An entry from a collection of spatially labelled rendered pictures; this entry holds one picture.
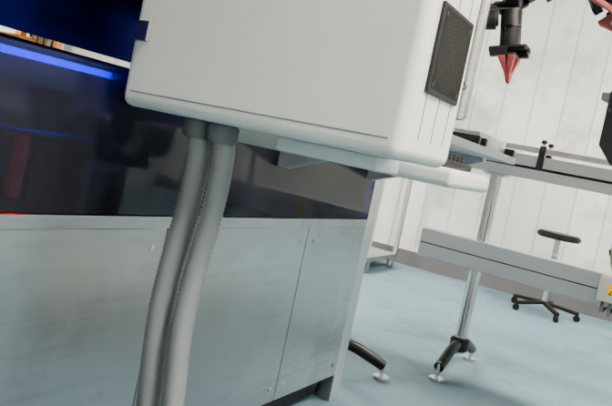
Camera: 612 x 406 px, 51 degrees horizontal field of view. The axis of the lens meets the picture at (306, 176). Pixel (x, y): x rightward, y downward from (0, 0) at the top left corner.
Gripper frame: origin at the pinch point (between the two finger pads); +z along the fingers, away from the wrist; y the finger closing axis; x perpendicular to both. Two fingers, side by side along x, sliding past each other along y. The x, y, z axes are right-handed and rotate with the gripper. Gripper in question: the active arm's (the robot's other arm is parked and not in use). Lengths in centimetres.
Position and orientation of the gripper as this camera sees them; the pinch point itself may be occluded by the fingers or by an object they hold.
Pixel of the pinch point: (507, 80)
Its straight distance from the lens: 189.4
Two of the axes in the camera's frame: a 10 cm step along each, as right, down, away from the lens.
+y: -8.6, -0.4, 5.1
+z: -0.7, 10.0, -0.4
